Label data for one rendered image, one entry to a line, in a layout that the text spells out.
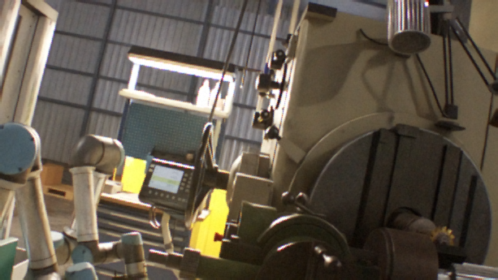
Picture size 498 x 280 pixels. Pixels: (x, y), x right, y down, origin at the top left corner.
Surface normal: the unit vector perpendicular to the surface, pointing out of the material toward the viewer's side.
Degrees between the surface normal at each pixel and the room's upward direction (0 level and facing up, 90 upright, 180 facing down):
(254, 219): 43
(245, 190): 90
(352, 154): 90
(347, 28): 90
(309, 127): 90
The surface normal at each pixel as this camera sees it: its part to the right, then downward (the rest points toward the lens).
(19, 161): 0.43, -0.11
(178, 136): -0.02, -0.07
